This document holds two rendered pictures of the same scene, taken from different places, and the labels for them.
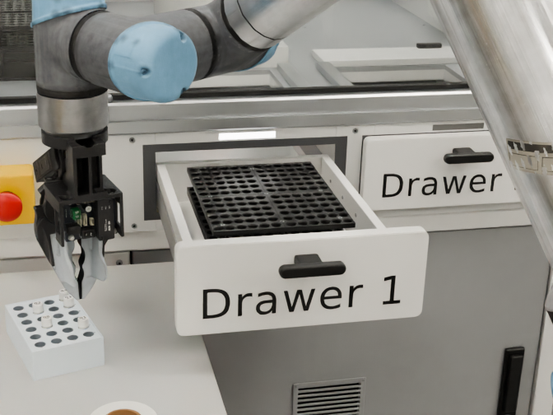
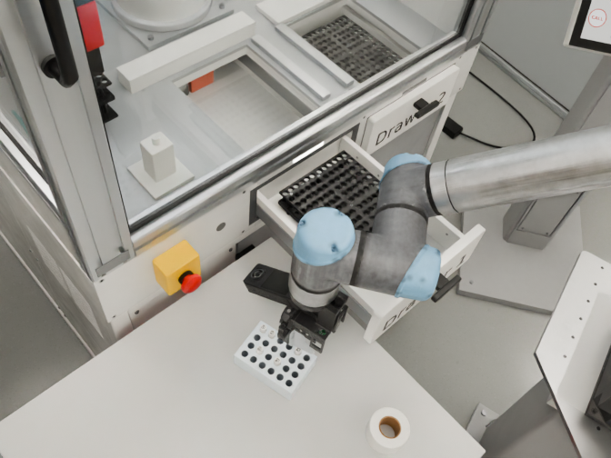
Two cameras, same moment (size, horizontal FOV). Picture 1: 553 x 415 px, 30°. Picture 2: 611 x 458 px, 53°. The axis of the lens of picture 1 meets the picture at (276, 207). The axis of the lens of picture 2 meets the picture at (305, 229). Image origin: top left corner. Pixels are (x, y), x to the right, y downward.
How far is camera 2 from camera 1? 98 cm
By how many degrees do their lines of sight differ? 42
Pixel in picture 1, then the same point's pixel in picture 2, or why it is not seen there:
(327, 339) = not seen: hidden behind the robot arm
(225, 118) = (297, 151)
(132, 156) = (244, 200)
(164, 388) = (361, 367)
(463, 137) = (419, 94)
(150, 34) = (431, 272)
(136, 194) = (245, 216)
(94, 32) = (375, 271)
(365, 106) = (373, 102)
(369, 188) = (370, 144)
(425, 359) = not seen: hidden behind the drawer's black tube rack
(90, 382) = (320, 384)
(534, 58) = not seen: outside the picture
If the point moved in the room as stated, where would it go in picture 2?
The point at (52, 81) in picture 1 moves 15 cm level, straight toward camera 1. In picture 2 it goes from (322, 287) to (402, 369)
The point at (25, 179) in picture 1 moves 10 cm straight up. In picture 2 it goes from (195, 259) to (193, 226)
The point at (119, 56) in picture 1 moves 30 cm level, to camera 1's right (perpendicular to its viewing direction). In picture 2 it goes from (408, 289) to (575, 210)
